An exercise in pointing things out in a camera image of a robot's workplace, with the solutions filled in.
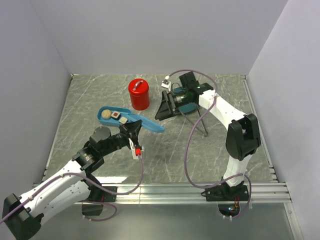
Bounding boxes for dark teal square plate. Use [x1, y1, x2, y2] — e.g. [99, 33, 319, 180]
[173, 87, 197, 114]

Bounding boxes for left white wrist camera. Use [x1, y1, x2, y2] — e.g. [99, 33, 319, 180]
[128, 138, 145, 160]

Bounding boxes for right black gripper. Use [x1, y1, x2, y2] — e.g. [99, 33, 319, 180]
[155, 90, 190, 121]

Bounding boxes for sushi roll red centre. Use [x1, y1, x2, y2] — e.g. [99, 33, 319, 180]
[111, 111, 121, 121]

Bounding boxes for white steamed bun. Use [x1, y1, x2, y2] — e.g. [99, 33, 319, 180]
[101, 109, 113, 120]

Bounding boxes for blue lunch box lid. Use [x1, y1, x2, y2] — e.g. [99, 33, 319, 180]
[121, 112, 165, 133]

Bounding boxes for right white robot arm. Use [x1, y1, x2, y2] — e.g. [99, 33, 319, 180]
[155, 69, 261, 200]

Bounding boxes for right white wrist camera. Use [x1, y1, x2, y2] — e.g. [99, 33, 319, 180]
[161, 75, 172, 92]

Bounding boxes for sushi roll white centre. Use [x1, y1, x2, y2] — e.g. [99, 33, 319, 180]
[118, 116, 129, 125]

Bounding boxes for blue lunch box base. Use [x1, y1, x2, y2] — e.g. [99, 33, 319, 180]
[97, 106, 132, 127]

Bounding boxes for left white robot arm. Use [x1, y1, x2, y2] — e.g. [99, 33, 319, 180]
[0, 120, 142, 240]

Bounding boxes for red round cup lid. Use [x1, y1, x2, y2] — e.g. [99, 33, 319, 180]
[128, 78, 149, 96]

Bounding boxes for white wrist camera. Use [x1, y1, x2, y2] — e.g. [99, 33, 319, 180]
[161, 75, 172, 92]
[128, 138, 145, 160]

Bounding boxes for red ribbed cup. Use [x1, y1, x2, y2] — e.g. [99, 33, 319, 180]
[128, 88, 150, 111]

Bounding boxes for metal food tongs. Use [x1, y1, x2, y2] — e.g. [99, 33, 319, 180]
[179, 103, 209, 138]

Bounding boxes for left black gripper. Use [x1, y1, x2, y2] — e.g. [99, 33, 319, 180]
[100, 120, 142, 157]

